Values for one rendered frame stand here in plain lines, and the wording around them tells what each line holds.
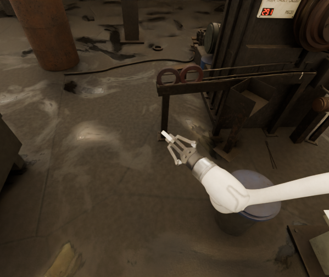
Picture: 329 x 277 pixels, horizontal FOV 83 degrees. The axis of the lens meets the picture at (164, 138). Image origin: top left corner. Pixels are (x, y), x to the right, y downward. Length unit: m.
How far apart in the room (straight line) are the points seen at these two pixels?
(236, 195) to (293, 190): 0.21
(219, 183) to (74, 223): 1.19
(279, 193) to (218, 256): 0.82
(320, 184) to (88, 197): 1.45
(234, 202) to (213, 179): 0.10
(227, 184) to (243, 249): 0.95
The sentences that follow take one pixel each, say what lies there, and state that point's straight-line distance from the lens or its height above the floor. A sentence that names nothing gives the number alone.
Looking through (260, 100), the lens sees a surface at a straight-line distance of 1.62.
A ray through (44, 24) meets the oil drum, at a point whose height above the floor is 0.61.
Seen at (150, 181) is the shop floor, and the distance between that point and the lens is 1.64.
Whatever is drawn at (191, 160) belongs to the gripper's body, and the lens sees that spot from 0.74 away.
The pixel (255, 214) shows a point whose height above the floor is 0.43.
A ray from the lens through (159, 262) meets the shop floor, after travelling 1.45.
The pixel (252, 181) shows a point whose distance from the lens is 1.29.
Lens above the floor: 1.43
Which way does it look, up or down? 47 degrees down
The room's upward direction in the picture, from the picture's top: 3 degrees clockwise
